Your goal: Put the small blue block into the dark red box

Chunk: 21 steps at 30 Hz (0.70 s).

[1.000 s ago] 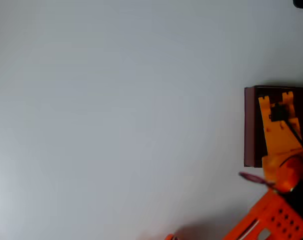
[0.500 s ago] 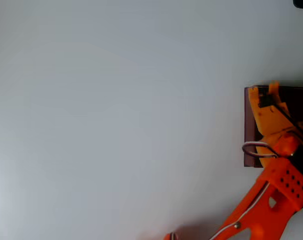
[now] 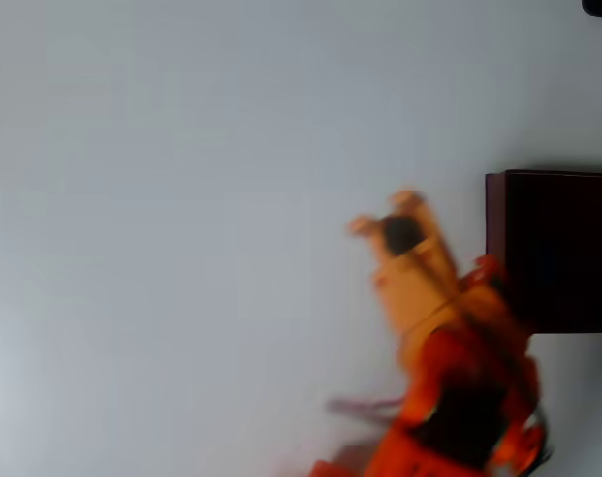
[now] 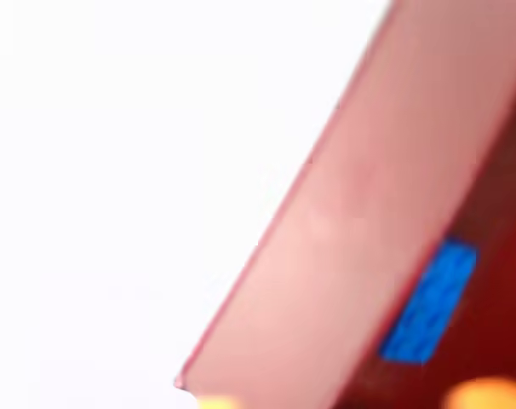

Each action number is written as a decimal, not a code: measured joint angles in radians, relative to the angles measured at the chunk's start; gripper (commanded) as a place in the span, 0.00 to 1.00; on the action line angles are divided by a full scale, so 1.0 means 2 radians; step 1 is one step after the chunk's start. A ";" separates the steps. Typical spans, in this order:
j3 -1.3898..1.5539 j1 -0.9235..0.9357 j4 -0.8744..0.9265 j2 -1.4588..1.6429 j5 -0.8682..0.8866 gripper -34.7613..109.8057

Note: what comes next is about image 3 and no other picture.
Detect dark red box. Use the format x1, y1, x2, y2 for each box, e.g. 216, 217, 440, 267
484, 168, 602, 335

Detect light orange pronged camera mount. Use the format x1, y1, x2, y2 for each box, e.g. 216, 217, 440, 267
347, 190, 454, 279

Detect black camera module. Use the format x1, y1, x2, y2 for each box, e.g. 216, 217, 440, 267
382, 216, 427, 257

